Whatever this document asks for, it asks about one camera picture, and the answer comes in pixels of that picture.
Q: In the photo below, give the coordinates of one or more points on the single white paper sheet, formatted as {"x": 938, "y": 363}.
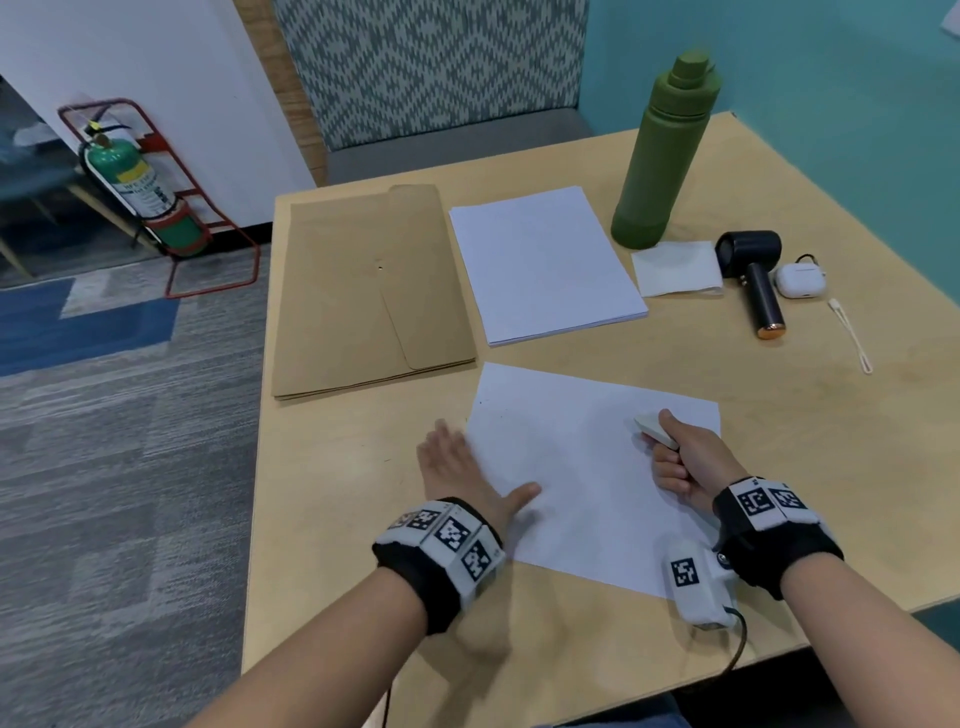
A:
{"x": 585, "y": 480}

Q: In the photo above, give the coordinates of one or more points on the white eraser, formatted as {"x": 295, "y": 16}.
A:
{"x": 651, "y": 429}

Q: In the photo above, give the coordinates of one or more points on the patterned grey upholstered bench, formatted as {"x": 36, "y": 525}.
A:
{"x": 427, "y": 67}

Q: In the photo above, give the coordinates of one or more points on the person's left hand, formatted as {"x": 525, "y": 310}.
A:
{"x": 457, "y": 472}

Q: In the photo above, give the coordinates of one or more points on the red metal extinguisher stand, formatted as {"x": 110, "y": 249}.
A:
{"x": 217, "y": 232}

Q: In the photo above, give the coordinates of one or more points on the black handheld fan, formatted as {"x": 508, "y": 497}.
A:
{"x": 754, "y": 270}

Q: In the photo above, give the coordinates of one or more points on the person's left forearm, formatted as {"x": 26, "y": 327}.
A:
{"x": 330, "y": 660}

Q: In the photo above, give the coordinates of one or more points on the white paper napkin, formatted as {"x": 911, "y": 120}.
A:
{"x": 675, "y": 268}

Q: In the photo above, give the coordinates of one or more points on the black right wristband with markers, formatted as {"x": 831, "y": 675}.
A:
{"x": 772, "y": 532}

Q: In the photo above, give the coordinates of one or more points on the person's right thumb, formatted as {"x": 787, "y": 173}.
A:
{"x": 673, "y": 427}

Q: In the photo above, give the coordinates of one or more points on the green water bottle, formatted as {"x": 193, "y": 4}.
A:
{"x": 664, "y": 157}

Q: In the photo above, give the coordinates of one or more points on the person's right forearm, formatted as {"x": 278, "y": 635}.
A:
{"x": 870, "y": 652}

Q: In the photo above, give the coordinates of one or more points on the black wristband with markers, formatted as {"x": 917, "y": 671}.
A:
{"x": 442, "y": 555}
{"x": 772, "y": 532}

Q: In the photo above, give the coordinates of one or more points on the white earbuds case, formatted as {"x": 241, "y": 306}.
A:
{"x": 799, "y": 279}

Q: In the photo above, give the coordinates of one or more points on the black left wristband with markers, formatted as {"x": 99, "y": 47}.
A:
{"x": 442, "y": 555}

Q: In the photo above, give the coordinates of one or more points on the brown paper envelope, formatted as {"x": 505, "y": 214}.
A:
{"x": 360, "y": 292}

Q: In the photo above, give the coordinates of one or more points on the green fire extinguisher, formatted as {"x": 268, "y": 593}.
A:
{"x": 135, "y": 187}

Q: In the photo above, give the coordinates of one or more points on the stack of white paper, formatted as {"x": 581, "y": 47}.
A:
{"x": 544, "y": 262}

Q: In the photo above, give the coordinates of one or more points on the person's left thumb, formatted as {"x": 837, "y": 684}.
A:
{"x": 520, "y": 499}

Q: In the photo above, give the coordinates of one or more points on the blue chair with wooden legs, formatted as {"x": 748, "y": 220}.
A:
{"x": 34, "y": 180}

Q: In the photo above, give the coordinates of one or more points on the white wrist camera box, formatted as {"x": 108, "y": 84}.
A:
{"x": 694, "y": 585}

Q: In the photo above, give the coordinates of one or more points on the person's right hand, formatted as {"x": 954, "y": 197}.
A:
{"x": 701, "y": 465}

